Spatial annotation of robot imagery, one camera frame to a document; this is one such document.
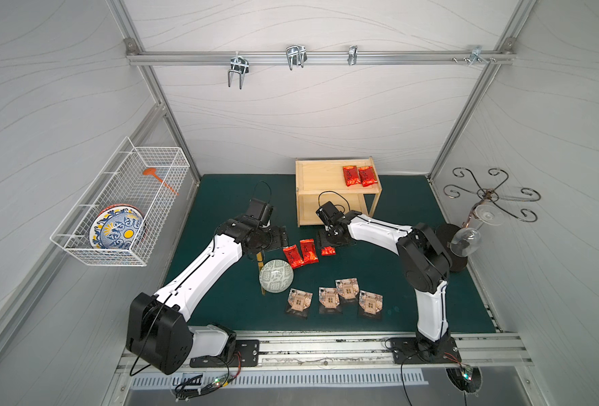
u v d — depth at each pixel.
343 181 0.91
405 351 0.74
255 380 0.70
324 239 0.86
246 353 0.73
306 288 0.86
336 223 0.74
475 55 0.77
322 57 0.79
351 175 0.90
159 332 0.39
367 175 0.90
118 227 0.62
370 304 0.82
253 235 0.57
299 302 0.84
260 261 0.93
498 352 0.77
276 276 0.88
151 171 0.79
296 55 0.77
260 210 0.63
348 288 0.86
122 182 0.70
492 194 0.72
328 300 0.84
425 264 0.52
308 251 0.93
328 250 0.93
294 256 0.93
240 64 0.78
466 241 0.76
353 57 0.79
